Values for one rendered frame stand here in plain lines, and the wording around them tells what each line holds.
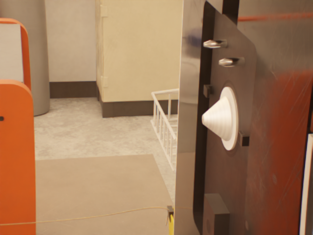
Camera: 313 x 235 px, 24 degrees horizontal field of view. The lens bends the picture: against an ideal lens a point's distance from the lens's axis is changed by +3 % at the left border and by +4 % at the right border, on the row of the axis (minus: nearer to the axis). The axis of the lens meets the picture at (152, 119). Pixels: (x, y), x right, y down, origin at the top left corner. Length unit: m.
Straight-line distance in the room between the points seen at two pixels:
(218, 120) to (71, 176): 1.05
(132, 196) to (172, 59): 2.35
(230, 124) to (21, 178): 0.46
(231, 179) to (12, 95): 0.41
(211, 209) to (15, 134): 0.40
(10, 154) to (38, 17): 2.85
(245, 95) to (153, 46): 3.22
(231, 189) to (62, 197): 0.93
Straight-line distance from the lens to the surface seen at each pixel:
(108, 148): 3.60
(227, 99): 0.70
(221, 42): 0.71
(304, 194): 0.51
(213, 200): 0.75
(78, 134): 3.77
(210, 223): 0.75
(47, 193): 1.64
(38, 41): 3.90
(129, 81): 3.90
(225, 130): 0.69
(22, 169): 1.07
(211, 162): 0.79
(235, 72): 0.69
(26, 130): 1.04
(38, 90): 3.97
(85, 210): 1.57
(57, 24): 4.17
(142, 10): 3.81
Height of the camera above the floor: 1.46
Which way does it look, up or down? 22 degrees down
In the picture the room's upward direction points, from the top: 2 degrees clockwise
